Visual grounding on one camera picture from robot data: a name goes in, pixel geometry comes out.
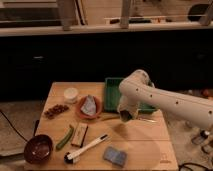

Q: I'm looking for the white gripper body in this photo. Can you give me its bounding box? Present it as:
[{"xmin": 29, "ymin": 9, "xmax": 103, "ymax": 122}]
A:
[{"xmin": 117, "ymin": 96, "xmax": 139, "ymax": 118}]

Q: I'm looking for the dark metallic cup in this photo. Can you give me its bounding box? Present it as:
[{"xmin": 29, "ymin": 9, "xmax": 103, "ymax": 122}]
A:
[{"xmin": 120, "ymin": 110, "xmax": 135, "ymax": 122}]

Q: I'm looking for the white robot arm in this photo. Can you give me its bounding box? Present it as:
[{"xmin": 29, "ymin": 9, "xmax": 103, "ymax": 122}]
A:
[{"xmin": 117, "ymin": 69, "xmax": 213, "ymax": 132}]

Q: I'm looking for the green plastic tray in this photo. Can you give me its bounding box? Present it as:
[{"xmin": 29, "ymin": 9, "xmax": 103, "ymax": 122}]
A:
[{"xmin": 104, "ymin": 77, "xmax": 156, "ymax": 114}]

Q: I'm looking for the grey crumpled cloth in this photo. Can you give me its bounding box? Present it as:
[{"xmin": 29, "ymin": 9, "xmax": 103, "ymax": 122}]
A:
[{"xmin": 81, "ymin": 95, "xmax": 97, "ymax": 116}]

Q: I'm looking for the blue sponge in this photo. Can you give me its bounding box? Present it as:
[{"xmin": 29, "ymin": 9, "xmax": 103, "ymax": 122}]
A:
[{"xmin": 103, "ymin": 146, "xmax": 127, "ymax": 167}]

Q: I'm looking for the small white cup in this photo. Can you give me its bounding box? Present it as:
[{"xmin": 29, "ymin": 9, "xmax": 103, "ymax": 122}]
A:
[{"xmin": 64, "ymin": 87, "xmax": 79, "ymax": 103}]

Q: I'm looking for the wooden block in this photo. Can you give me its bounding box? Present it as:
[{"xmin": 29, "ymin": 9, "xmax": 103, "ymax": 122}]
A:
[{"xmin": 71, "ymin": 123, "xmax": 88, "ymax": 147}]

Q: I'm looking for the brown grape bunch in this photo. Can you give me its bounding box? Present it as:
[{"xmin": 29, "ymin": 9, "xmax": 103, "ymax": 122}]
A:
[{"xmin": 44, "ymin": 104, "xmax": 69, "ymax": 119}]

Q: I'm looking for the green cucumber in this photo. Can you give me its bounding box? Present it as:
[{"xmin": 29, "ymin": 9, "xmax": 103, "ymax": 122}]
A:
[{"xmin": 56, "ymin": 125, "xmax": 74, "ymax": 151}]

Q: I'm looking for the dark purple bowl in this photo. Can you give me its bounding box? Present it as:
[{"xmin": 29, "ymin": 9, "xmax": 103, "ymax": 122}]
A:
[{"xmin": 24, "ymin": 134, "xmax": 53, "ymax": 164}]

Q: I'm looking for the white handled brush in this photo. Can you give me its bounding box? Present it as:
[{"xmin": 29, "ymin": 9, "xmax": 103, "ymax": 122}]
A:
[{"xmin": 64, "ymin": 134, "xmax": 108, "ymax": 164}]

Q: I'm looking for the black cable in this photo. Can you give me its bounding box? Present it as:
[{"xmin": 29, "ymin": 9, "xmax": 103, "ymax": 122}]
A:
[{"xmin": 0, "ymin": 109, "xmax": 29, "ymax": 144}]

